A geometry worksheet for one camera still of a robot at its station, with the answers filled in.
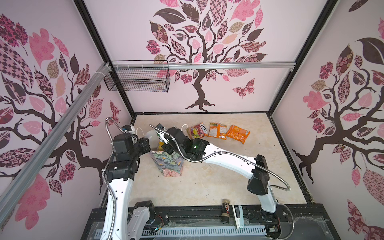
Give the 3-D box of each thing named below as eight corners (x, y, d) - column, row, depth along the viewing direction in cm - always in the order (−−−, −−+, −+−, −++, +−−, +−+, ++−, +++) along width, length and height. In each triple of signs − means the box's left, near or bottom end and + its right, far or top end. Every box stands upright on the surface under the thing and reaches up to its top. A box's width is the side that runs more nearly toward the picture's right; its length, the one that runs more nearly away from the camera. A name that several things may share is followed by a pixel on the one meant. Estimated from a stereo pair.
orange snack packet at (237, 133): (225, 135, 108) (225, 133, 107) (231, 125, 114) (232, 123, 113) (244, 144, 103) (244, 142, 101) (249, 133, 109) (250, 131, 108)
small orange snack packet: (207, 137, 107) (207, 134, 105) (209, 124, 115) (209, 122, 113) (226, 139, 105) (227, 137, 103) (227, 126, 113) (227, 124, 111)
